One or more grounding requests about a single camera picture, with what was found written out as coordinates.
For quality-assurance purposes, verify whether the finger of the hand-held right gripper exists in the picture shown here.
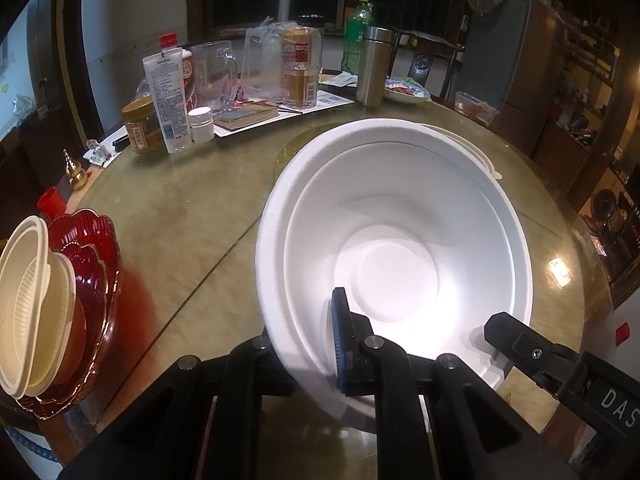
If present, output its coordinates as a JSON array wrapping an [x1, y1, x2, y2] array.
[[483, 311, 588, 402]]

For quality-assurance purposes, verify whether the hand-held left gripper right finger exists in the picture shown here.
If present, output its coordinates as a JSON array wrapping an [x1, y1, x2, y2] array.
[[330, 286, 576, 480]]

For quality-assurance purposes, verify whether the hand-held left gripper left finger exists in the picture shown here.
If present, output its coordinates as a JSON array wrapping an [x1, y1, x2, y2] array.
[[57, 335, 299, 480]]

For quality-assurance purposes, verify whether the large white bowl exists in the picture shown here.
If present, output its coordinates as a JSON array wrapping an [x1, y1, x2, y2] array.
[[255, 118, 534, 423]]

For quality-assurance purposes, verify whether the small red glass plate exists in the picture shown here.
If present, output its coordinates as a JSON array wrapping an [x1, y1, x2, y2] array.
[[30, 241, 111, 403]]

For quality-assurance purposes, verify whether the small cream plastic bowl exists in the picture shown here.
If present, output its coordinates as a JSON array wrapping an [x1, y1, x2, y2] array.
[[22, 252, 77, 396]]

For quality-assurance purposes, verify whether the large red glass plate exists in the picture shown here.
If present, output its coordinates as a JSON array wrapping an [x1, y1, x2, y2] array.
[[12, 211, 124, 421]]

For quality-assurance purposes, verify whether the white paper sheet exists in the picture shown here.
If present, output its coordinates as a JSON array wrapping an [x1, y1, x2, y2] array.
[[215, 87, 356, 138]]

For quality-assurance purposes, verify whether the small white bottle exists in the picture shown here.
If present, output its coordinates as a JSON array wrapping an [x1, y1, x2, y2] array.
[[188, 107, 216, 144]]

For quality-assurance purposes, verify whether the worn book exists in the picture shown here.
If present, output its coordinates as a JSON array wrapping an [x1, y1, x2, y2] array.
[[212, 101, 280, 132]]

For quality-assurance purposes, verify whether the clear plastic box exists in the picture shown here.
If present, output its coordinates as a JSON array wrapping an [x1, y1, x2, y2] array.
[[454, 91, 501, 126]]

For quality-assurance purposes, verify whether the patterned ceramic dish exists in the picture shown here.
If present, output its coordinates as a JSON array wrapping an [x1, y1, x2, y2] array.
[[382, 76, 432, 105]]

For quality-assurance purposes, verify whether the red plastic cup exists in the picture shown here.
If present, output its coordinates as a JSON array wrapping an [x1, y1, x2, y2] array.
[[38, 186, 68, 221]]

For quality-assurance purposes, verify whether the amber jar with tan lid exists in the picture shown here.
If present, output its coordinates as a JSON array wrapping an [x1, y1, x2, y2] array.
[[121, 96, 166, 155]]

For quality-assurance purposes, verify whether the gold gourd ornament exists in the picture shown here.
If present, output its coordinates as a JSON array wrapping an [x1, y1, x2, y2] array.
[[62, 149, 89, 191]]

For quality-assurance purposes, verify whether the clear crumpled wrapper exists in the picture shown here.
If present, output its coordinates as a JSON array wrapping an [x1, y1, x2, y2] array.
[[85, 139, 113, 167]]

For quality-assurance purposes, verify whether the stainless steel thermos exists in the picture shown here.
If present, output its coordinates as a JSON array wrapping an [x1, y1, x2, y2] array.
[[356, 25, 396, 107]]

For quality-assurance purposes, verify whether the white lotion tube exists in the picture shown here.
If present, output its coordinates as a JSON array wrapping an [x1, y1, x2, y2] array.
[[142, 47, 193, 154]]

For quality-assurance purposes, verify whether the wooden shelf unit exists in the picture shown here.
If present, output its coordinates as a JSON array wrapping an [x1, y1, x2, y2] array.
[[530, 0, 626, 171]]

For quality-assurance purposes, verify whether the grey refrigerator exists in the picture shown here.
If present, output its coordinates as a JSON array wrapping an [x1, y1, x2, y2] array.
[[462, 0, 566, 156]]

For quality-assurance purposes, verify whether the clear plastic pouch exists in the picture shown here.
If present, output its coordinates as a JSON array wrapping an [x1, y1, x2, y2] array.
[[242, 20, 301, 103]]

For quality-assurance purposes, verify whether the wooden chair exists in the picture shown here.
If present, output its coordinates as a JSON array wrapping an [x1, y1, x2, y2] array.
[[392, 27, 468, 101]]

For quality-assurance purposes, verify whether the clear glass pitcher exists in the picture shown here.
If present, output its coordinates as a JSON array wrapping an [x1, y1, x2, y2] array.
[[190, 40, 240, 113]]

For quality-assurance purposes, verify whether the green soda bottle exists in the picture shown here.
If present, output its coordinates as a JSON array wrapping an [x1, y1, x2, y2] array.
[[341, 0, 377, 75]]

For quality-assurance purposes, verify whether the white bottle with red cap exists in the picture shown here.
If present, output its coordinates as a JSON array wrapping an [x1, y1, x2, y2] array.
[[159, 32, 197, 98]]

